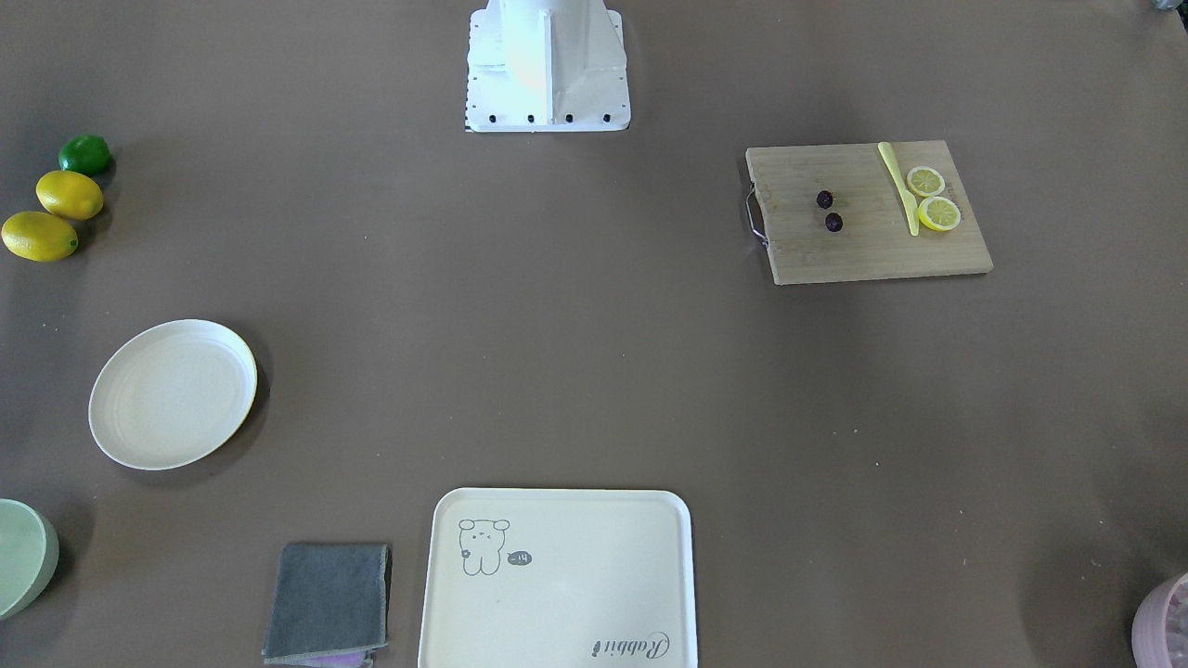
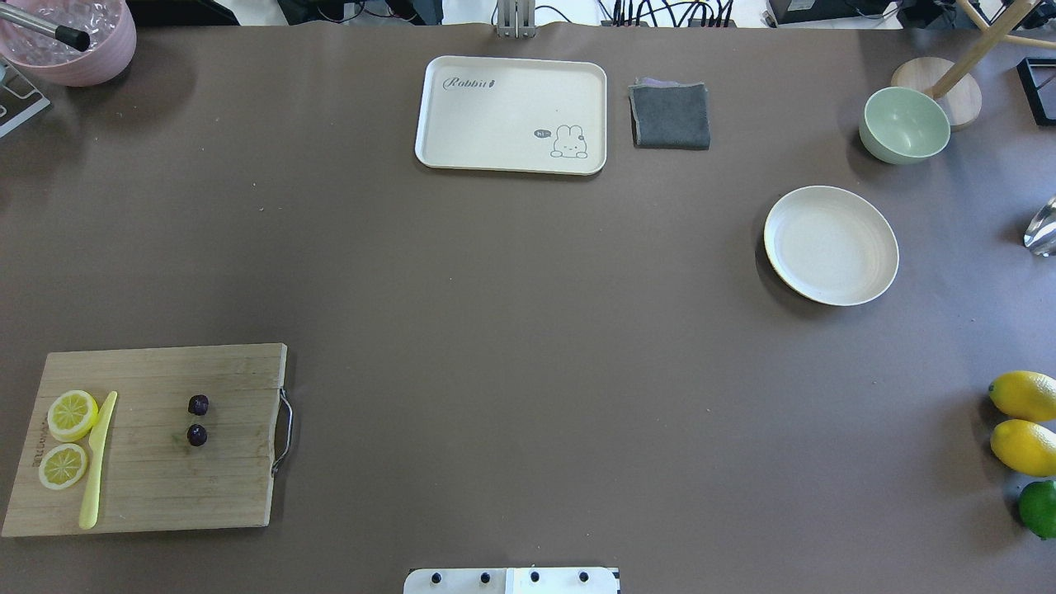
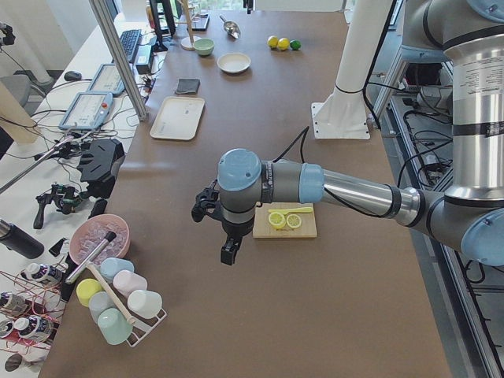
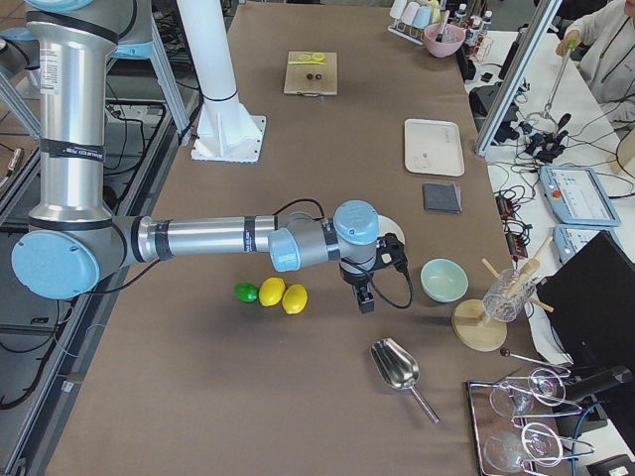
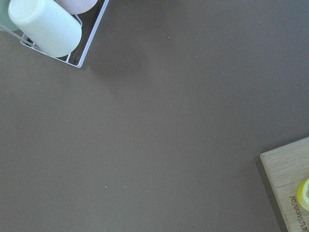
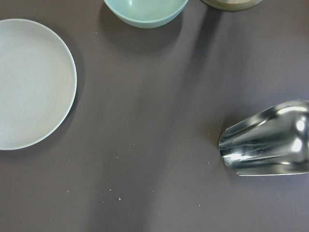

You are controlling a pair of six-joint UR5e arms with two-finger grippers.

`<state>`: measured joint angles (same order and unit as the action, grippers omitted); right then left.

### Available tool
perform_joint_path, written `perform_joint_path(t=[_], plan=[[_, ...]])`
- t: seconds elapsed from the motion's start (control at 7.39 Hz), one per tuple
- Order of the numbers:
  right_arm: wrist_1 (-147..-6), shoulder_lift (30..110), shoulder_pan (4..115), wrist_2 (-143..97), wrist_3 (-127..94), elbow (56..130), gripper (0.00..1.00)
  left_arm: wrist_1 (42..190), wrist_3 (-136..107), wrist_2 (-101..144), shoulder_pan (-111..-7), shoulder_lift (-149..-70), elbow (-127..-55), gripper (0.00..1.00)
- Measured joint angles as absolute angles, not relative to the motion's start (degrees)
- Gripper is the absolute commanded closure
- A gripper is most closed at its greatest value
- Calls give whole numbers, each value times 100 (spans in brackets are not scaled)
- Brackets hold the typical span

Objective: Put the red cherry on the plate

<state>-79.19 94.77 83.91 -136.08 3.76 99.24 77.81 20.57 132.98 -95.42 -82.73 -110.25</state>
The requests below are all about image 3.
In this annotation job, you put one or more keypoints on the pink cup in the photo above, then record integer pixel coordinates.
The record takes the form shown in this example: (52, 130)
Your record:
(125, 282)

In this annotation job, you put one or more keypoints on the black gadget housing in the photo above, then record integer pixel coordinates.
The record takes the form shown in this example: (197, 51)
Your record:
(99, 165)

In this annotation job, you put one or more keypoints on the grey folded cloth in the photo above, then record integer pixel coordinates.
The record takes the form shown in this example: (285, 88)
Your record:
(187, 86)

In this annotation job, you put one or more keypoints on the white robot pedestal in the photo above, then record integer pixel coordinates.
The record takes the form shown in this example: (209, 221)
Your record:
(343, 114)

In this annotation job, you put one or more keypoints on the yellow lemon far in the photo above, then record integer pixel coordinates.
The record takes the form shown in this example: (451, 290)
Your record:
(283, 44)

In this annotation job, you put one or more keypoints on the metal scoop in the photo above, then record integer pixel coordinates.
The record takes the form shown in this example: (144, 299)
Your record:
(231, 28)

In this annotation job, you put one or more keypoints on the mint green cup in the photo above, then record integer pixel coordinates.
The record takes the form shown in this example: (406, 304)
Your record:
(113, 326)

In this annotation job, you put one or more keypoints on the yellow lemon near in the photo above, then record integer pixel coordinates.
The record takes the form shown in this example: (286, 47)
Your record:
(272, 41)

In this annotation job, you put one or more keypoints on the aluminium frame post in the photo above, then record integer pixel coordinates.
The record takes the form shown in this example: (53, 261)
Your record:
(105, 22)

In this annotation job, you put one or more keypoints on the cream rabbit tray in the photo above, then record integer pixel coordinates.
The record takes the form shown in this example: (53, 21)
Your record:
(178, 118)

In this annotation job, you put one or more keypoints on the teach pendant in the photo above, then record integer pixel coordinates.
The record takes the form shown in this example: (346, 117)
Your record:
(87, 112)
(107, 79)

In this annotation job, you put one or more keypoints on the pink bowl with ice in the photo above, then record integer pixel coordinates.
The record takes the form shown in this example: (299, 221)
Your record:
(93, 231)

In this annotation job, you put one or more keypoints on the black glass tray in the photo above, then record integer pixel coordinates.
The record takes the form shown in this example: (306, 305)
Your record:
(199, 23)

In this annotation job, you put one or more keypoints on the black monitor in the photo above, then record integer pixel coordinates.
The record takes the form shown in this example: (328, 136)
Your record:
(164, 24)

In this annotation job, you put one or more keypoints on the green lime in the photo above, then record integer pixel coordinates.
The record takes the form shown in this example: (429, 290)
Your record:
(295, 44)

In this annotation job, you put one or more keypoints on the black-tipped metal muddler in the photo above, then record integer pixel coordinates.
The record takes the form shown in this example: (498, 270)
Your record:
(72, 276)

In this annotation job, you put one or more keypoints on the computer mouse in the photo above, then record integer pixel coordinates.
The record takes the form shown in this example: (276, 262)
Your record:
(70, 76)

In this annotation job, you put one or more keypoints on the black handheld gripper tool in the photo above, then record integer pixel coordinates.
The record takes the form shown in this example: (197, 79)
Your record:
(65, 197)

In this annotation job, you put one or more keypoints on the yellow cup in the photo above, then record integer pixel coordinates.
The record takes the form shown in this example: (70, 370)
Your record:
(86, 289)

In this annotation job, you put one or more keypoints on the far teach pendant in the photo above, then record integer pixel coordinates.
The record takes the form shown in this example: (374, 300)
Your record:
(107, 79)

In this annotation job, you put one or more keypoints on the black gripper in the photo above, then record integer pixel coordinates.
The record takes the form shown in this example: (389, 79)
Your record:
(232, 229)

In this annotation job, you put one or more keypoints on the yellow plastic knife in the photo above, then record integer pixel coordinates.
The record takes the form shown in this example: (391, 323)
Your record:
(304, 209)

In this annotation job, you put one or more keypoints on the grey-blue cup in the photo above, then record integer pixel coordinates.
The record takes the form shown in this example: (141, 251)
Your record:
(98, 303)

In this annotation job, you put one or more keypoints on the wooden glass stand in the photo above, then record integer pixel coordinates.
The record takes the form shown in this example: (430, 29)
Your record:
(187, 43)

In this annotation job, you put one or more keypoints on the black keyboard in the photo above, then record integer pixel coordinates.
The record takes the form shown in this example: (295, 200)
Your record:
(130, 42)

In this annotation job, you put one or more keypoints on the white cup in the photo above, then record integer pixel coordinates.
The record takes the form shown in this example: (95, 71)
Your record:
(144, 303)

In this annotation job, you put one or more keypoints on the green bowl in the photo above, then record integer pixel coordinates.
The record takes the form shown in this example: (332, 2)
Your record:
(204, 46)

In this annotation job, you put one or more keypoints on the lemon round slice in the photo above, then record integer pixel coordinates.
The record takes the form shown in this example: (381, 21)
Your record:
(293, 221)

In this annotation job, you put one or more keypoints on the near teach pendant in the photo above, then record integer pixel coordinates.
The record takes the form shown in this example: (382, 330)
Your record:
(87, 112)

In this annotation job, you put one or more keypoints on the blue cup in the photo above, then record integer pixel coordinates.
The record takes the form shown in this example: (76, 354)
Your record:
(111, 266)

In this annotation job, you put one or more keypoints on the black thermos bottle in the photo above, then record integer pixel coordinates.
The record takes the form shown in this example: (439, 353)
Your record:
(19, 241)

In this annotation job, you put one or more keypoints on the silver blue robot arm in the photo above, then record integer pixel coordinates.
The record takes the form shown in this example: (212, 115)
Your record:
(467, 216)

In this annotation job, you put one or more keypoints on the white cup rack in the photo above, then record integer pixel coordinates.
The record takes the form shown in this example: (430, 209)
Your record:
(143, 327)

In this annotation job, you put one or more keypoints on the yellow lemon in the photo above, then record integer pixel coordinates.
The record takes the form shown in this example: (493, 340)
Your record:
(272, 41)
(283, 44)

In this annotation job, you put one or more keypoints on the bamboo cutting board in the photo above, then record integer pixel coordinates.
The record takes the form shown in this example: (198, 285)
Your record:
(263, 230)

